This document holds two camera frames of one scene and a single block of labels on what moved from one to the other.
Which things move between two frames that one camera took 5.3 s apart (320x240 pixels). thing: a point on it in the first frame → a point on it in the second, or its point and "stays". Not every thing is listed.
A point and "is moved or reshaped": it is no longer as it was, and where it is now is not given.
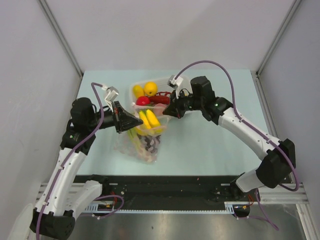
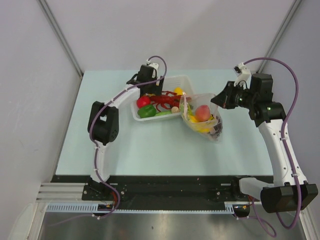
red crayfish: [160, 97] stays
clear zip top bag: [142, 142] → [200, 113]
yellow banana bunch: [149, 120] → [205, 126]
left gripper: [124, 120] → [156, 90]
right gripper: [175, 108] → [229, 90]
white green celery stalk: [137, 142] is moved or reshaped
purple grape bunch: [151, 143] → [218, 128]
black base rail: [132, 192] stays
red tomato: [143, 100] stays
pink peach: [159, 108] is moved or reshaped
